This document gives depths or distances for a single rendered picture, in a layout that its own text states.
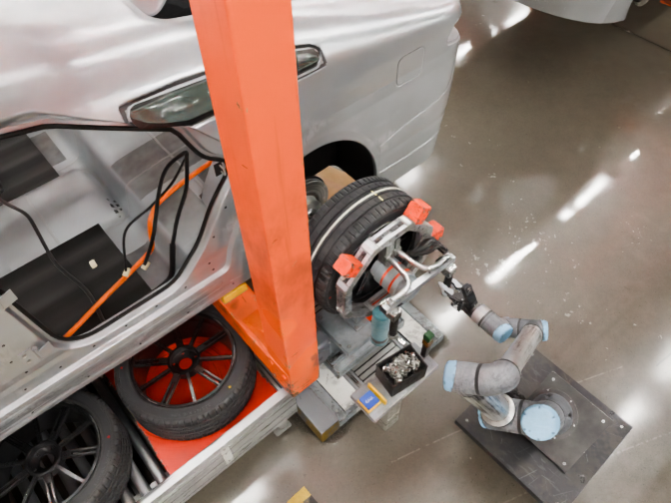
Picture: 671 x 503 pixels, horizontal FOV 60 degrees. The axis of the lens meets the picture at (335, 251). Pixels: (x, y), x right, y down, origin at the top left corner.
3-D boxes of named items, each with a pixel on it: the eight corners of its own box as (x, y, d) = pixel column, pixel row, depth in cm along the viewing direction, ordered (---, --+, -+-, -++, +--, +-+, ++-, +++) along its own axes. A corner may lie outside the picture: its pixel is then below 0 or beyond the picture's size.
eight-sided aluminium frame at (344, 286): (415, 266, 303) (427, 196, 259) (424, 274, 300) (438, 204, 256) (335, 326, 282) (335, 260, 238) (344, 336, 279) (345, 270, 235)
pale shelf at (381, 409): (413, 343, 293) (414, 341, 291) (438, 367, 286) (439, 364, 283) (349, 397, 277) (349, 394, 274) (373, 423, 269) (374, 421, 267)
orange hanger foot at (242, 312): (237, 284, 304) (226, 245, 276) (300, 353, 280) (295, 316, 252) (210, 302, 297) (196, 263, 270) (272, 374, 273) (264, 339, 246)
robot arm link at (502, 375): (510, 374, 201) (550, 314, 257) (474, 370, 207) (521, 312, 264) (512, 405, 203) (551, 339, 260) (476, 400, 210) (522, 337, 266)
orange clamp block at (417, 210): (409, 215, 262) (419, 198, 258) (422, 225, 258) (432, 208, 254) (401, 215, 256) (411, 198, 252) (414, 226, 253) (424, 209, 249)
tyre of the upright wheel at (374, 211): (412, 180, 297) (336, 167, 243) (446, 207, 286) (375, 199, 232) (348, 280, 321) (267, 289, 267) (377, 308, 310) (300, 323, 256)
